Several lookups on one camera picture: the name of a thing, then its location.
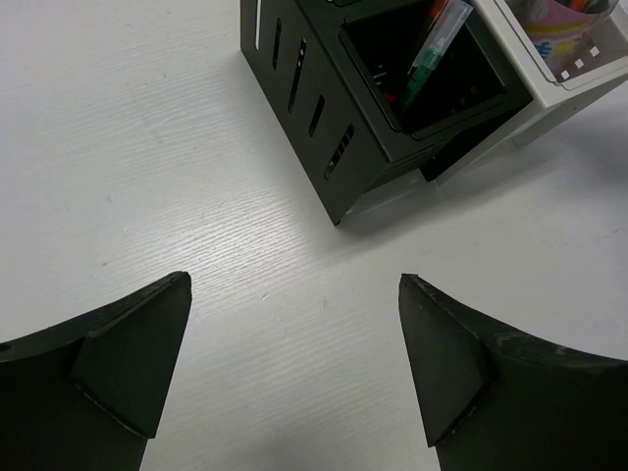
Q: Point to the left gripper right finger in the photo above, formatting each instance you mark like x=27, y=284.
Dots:
x=493, y=397

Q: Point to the green pen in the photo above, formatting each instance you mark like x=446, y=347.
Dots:
x=445, y=30

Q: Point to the white pen holder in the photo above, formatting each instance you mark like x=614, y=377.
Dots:
x=599, y=66

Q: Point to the black pen holder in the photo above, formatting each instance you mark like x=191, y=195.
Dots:
x=326, y=68

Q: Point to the pink glue tube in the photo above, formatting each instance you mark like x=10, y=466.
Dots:
x=557, y=29

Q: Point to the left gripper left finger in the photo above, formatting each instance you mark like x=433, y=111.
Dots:
x=89, y=393

